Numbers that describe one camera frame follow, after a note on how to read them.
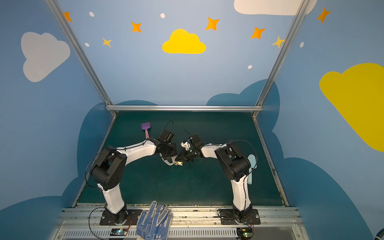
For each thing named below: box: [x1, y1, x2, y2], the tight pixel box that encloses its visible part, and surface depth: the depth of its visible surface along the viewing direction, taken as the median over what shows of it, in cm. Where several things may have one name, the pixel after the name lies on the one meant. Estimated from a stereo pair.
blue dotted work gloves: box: [136, 200, 173, 240], surface depth 73 cm
